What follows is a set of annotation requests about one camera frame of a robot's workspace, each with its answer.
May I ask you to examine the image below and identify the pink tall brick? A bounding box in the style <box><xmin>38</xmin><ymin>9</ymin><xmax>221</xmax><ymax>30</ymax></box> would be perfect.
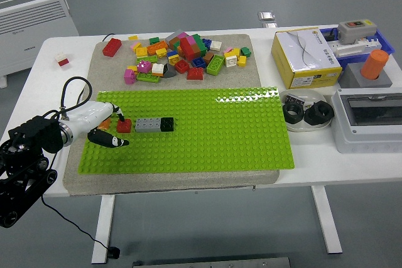
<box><xmin>123</xmin><ymin>68</ymin><xmax>136</xmax><ymax>85</ymax></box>

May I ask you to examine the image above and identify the white table leg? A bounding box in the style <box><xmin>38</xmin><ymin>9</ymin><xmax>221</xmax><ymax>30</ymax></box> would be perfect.
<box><xmin>310</xmin><ymin>185</ymin><xmax>343</xmax><ymax>255</ymax></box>
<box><xmin>90</xmin><ymin>195</ymin><xmax>116</xmax><ymax>265</ymax></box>

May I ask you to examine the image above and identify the orange cylinder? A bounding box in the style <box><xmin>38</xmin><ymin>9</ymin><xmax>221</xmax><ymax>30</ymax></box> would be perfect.
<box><xmin>360</xmin><ymin>49</ymin><xmax>389</xmax><ymax>80</ymax></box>

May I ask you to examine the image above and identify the silver metal floor fitting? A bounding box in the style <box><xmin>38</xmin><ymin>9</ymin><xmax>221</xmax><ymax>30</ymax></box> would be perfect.
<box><xmin>258</xmin><ymin>11</ymin><xmax>279</xmax><ymax>29</ymax></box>

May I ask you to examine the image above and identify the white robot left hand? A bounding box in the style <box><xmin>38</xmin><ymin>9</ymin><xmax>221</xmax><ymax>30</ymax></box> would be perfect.
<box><xmin>66</xmin><ymin>100</ymin><xmax>131</xmax><ymax>149</ymax></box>

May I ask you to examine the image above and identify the white terminal strip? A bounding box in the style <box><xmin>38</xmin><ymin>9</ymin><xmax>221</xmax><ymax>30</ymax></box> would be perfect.
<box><xmin>329</xmin><ymin>37</ymin><xmax>383</xmax><ymax>58</ymax></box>

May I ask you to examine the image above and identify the white distribution box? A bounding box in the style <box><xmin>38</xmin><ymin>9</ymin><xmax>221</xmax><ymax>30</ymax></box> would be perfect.
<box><xmin>331</xmin><ymin>87</ymin><xmax>402</xmax><ymax>154</ymax></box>

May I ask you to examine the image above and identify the yellow and white cardboard box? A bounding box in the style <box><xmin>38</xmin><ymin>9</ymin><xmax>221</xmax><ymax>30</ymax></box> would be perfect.
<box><xmin>271</xmin><ymin>27</ymin><xmax>343</xmax><ymax>90</ymax></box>

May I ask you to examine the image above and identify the red slanted brick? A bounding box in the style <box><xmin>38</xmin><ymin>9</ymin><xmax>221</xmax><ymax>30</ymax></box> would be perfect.
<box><xmin>187</xmin><ymin>67</ymin><xmax>205</xmax><ymax>80</ymax></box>

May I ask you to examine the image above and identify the grey slanted brick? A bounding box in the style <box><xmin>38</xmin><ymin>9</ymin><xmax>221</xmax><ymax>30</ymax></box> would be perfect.
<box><xmin>163</xmin><ymin>63</ymin><xmax>177</xmax><ymax>79</ymax></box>

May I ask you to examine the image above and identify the white panel heater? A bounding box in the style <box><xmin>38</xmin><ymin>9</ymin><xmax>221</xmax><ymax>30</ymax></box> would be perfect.
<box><xmin>0</xmin><ymin>0</ymin><xmax>80</xmax><ymax>88</ymax></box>

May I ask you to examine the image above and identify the green studded baseplate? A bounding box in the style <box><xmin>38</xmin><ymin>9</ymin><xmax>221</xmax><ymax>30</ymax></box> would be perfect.
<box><xmin>77</xmin><ymin>86</ymin><xmax>296</xmax><ymax>175</ymax></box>

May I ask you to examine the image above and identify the grey-brown table mat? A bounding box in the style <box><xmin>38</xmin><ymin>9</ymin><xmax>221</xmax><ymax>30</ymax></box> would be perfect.
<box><xmin>62</xmin><ymin>33</ymin><xmax>281</xmax><ymax>196</ymax></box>

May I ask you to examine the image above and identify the grey long building brick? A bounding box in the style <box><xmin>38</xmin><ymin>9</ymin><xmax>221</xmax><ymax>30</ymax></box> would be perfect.
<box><xmin>134</xmin><ymin>116</ymin><xmax>163</xmax><ymax>133</ymax></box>

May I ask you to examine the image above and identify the grey block base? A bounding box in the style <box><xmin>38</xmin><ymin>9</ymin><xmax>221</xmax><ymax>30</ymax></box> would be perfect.
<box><xmin>338</xmin><ymin>62</ymin><xmax>393</xmax><ymax>89</ymax></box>

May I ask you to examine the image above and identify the orange long brick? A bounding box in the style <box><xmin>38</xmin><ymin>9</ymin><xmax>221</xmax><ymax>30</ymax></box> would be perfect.
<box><xmin>146</xmin><ymin>41</ymin><xmax>169</xmax><ymax>55</ymax></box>

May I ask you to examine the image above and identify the white shallow dish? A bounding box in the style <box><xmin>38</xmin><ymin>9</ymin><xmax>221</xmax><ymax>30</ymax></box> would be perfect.
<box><xmin>278</xmin><ymin>88</ymin><xmax>334</xmax><ymax>133</ymax></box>

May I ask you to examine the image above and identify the blue plastic bin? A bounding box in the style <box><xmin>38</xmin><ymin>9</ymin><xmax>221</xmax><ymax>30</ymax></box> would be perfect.
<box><xmin>319</xmin><ymin>26</ymin><xmax>396</xmax><ymax>62</ymax></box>

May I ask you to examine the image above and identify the large red building brick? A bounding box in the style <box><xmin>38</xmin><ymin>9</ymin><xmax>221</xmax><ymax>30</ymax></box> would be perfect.
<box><xmin>102</xmin><ymin>38</ymin><xmax>122</xmax><ymax>58</ymax></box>

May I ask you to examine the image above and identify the multicolour joined brick block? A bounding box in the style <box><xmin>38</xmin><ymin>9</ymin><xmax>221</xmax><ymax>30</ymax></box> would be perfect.
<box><xmin>165</xmin><ymin>29</ymin><xmax>209</xmax><ymax>61</ymax></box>

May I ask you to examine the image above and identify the lime green long brick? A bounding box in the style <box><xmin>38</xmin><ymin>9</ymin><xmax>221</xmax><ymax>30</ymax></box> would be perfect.
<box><xmin>136</xmin><ymin>72</ymin><xmax>161</xmax><ymax>83</ymax></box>
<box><xmin>206</xmin><ymin>55</ymin><xmax>225</xmax><ymax>77</ymax></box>

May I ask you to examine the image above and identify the red and white brick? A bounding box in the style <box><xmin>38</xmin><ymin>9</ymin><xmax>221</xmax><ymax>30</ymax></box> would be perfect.
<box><xmin>54</xmin><ymin>51</ymin><xmax>70</xmax><ymax>67</ymax></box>

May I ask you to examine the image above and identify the small red building brick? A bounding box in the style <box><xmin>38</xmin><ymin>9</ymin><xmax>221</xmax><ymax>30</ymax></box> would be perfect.
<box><xmin>116</xmin><ymin>118</ymin><xmax>133</xmax><ymax>133</ymax></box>

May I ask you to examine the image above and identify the black square building brick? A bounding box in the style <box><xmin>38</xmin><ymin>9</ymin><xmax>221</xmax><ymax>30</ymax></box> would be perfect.
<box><xmin>160</xmin><ymin>115</ymin><xmax>175</xmax><ymax>132</ymax></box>

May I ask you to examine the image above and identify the large black nut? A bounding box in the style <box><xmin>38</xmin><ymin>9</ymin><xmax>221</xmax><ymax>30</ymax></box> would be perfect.
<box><xmin>303</xmin><ymin>100</ymin><xmax>334</xmax><ymax>126</ymax></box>
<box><xmin>282</xmin><ymin>102</ymin><xmax>305</xmax><ymax>124</ymax></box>

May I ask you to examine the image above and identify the grey switch box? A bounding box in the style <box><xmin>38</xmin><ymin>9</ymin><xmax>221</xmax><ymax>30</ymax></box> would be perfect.
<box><xmin>337</xmin><ymin>19</ymin><xmax>378</xmax><ymax>45</ymax></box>

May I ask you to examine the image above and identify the small black printed part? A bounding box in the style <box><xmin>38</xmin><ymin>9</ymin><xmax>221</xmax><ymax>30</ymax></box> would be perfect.
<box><xmin>285</xmin><ymin>93</ymin><xmax>306</xmax><ymax>106</ymax></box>

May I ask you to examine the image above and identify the red square brick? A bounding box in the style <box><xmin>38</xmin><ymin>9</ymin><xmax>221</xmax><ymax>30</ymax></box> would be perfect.
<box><xmin>174</xmin><ymin>60</ymin><xmax>190</xmax><ymax>74</ymax></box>

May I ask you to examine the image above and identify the magenta square brick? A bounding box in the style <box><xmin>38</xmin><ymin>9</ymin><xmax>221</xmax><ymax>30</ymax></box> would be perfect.
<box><xmin>136</xmin><ymin>60</ymin><xmax>153</xmax><ymax>74</ymax></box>

